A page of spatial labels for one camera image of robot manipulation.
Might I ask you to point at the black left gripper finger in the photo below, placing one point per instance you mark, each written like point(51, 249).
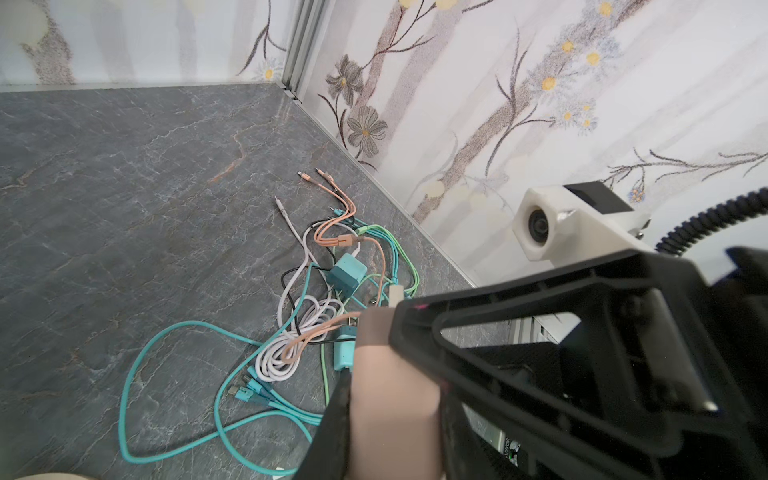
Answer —
point(328, 454)

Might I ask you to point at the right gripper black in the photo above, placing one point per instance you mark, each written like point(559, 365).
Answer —
point(628, 366)

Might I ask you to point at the pink charger plug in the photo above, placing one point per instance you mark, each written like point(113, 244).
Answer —
point(394, 421)

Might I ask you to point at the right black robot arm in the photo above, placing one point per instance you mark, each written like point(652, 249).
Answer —
point(714, 222)

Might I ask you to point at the small teal charger plug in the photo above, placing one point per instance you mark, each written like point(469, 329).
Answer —
point(346, 275)

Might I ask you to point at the round pink power socket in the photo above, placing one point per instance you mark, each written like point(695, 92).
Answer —
point(55, 476)

